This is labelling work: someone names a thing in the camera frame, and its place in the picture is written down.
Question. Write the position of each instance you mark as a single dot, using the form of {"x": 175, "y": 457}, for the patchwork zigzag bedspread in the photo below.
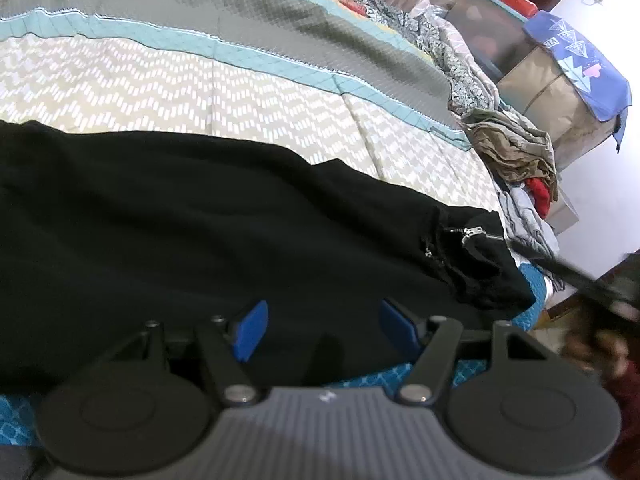
{"x": 175, "y": 85}

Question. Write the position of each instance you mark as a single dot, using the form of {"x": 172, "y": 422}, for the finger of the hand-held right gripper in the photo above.
{"x": 560, "y": 267}

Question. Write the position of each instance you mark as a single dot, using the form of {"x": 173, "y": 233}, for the red cloth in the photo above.
{"x": 540, "y": 195}

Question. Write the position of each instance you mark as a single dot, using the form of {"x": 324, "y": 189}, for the blue printed cloth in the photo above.
{"x": 575, "y": 45}

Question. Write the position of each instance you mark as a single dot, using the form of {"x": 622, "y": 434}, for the floral patchwork quilt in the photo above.
{"x": 380, "y": 0}

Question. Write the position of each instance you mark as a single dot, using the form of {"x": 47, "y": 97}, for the teal plastic container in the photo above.
{"x": 485, "y": 30}

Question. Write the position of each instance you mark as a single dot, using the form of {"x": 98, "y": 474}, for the black pants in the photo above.
{"x": 200, "y": 240}

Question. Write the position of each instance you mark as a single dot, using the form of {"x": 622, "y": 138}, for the person's maroon clothing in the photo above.
{"x": 625, "y": 405}

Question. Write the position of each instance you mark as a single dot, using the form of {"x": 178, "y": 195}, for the grey crumpled cloth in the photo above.
{"x": 530, "y": 230}

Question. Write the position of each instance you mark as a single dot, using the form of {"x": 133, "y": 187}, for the person's right hand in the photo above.
{"x": 600, "y": 347}

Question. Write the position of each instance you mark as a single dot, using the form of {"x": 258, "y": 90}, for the khaki crumpled cloth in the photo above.
{"x": 515, "y": 147}

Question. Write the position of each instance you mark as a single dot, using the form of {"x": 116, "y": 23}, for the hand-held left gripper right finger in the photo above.
{"x": 397, "y": 327}

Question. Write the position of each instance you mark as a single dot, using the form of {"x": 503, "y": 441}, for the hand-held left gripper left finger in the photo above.
{"x": 250, "y": 332}

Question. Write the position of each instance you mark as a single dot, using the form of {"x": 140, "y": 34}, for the beige storage box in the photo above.
{"x": 545, "y": 100}

